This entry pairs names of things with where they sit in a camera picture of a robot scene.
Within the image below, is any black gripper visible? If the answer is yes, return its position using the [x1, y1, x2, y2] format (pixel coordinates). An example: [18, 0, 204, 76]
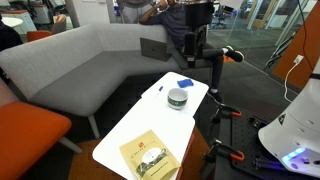
[183, 0, 215, 70]

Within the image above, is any white pen with blue cap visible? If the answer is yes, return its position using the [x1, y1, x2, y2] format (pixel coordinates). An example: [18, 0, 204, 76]
[153, 85, 164, 99]

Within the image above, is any white and green cup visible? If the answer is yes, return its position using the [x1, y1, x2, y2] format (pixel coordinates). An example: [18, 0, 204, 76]
[166, 87, 189, 111]

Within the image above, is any black office chair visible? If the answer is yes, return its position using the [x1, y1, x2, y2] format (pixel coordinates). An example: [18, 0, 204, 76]
[209, 2, 228, 30]

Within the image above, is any blue cloth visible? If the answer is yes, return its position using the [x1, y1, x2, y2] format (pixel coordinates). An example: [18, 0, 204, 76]
[176, 78, 195, 89]

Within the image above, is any grey laptop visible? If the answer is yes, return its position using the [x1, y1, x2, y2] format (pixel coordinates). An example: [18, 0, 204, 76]
[139, 37, 173, 63]

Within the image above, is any standing person in grey shirt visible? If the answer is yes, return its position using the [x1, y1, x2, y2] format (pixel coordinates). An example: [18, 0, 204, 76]
[115, 0, 155, 25]

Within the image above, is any yellow tea pouch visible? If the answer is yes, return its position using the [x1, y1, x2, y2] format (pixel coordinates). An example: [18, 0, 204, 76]
[119, 129, 182, 180]

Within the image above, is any grey sofa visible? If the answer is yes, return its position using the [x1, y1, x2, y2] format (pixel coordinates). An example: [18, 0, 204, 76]
[0, 22, 214, 139]

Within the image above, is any tan chair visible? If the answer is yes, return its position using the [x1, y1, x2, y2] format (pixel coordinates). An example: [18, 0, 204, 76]
[51, 13, 68, 35]

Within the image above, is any orange chair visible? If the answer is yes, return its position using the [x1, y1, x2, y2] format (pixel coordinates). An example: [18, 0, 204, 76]
[26, 29, 53, 43]

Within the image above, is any white round table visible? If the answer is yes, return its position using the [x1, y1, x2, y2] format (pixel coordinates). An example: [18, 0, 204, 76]
[0, 16, 24, 28]

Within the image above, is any person in dark jacket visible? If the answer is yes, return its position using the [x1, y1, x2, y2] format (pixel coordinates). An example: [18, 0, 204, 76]
[0, 14, 24, 53]

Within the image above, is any orange cushioned bench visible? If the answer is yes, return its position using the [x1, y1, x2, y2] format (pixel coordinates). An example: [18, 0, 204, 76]
[0, 78, 83, 180]

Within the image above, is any black clamp with orange handle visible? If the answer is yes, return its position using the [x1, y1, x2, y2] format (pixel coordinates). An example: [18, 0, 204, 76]
[200, 139, 246, 180]
[209, 103, 243, 126]

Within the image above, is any white charger cable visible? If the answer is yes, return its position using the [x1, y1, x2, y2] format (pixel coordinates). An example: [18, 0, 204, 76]
[283, 61, 300, 104]

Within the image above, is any white wall charger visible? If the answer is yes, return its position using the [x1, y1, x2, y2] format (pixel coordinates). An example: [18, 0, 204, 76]
[293, 54, 305, 65]

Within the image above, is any black hanging cable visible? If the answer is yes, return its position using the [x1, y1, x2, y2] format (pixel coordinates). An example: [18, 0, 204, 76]
[297, 0, 315, 71]

